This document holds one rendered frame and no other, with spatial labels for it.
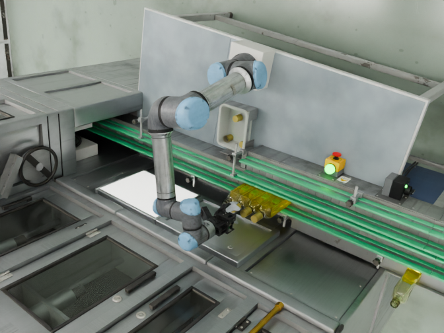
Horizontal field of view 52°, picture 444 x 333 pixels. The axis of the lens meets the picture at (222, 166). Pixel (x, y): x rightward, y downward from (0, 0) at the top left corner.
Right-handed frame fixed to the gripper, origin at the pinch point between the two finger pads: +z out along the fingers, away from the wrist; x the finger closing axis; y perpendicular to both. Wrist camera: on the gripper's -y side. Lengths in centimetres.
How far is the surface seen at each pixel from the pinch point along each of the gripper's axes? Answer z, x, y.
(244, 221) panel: 12.9, -12.7, -1.4
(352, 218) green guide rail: 20, 7, 46
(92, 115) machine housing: 2, 14, -100
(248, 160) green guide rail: 22.9, 13.2, -9.8
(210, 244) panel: -14.3, -12.0, -0.6
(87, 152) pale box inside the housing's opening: 7, -13, -111
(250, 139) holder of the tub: 36.6, 17.1, -19.0
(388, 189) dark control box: 32, 19, 53
